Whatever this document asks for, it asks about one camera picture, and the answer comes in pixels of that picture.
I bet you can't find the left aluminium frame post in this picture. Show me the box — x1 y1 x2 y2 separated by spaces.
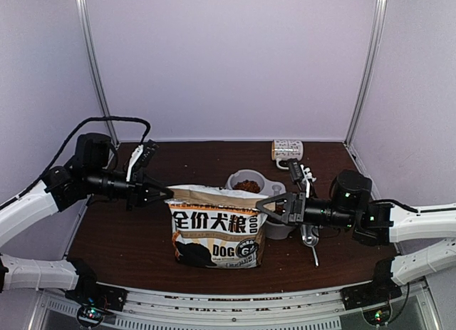
73 0 120 145

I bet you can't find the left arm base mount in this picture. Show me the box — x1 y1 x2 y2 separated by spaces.
63 284 128 329

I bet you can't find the front aluminium rail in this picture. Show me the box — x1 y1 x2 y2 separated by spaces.
35 272 439 330

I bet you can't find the aluminium frame post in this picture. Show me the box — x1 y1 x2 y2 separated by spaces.
344 0 388 148
73 0 120 145

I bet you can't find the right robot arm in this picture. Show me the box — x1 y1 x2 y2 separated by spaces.
256 170 455 303

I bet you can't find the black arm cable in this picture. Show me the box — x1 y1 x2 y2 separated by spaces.
373 198 456 215
0 116 151 210

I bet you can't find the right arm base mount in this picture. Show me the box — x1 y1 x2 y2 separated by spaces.
340 282 403 328

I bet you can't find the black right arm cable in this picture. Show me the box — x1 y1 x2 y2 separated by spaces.
373 198 456 215

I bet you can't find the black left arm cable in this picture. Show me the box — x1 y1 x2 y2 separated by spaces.
0 116 151 210

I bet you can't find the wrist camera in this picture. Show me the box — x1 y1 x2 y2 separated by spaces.
126 140 158 182
286 158 317 198

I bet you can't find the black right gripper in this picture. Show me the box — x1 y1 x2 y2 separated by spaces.
256 190 356 230

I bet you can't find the brown dog kibble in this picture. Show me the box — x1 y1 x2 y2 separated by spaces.
233 180 261 193

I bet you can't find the metal scoop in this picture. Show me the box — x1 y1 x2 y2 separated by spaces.
300 225 319 267

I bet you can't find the dog food bag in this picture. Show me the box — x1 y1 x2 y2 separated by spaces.
166 185 267 269

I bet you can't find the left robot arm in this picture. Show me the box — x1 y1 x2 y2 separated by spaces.
1 133 173 304

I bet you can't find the grey double pet bowl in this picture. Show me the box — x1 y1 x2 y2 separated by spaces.
226 169 295 240

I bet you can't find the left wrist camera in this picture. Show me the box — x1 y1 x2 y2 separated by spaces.
126 140 158 182

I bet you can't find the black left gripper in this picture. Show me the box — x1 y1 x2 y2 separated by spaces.
85 167 173 211

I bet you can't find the right aluminium frame post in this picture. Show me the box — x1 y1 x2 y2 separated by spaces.
344 0 388 148

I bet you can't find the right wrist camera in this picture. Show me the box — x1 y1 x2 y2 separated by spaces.
286 158 317 198

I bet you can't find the patterned white mug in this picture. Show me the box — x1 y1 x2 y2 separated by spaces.
271 140 304 170

